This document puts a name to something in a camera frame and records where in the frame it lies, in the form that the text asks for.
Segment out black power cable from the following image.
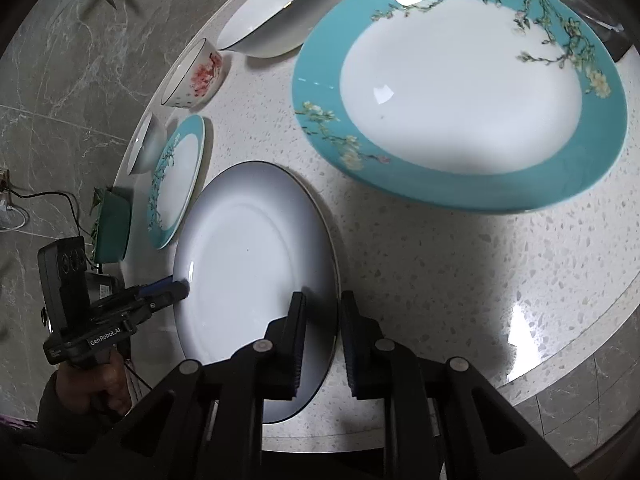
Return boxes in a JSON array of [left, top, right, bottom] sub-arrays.
[[0, 167, 97, 266]]

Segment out small white bowl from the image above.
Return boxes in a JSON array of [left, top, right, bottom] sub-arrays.
[[127, 112, 167, 176]]

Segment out pink floral rice bowl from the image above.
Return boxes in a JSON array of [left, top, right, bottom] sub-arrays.
[[160, 38, 224, 108]]

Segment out small teal floral plate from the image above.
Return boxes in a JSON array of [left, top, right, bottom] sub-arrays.
[[146, 115, 206, 249]]

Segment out large teal floral plate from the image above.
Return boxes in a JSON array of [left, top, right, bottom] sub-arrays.
[[292, 0, 628, 214]]

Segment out teal bowl of greens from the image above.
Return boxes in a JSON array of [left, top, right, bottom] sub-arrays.
[[91, 188, 131, 264]]

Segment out grey gradient dinner plate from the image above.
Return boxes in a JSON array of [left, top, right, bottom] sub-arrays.
[[174, 162, 340, 424]]

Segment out large white bowl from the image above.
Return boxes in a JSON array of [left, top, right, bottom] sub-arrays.
[[216, 0, 342, 58]]

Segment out person's left hand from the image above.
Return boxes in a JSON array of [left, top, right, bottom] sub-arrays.
[[55, 350, 132, 415]]

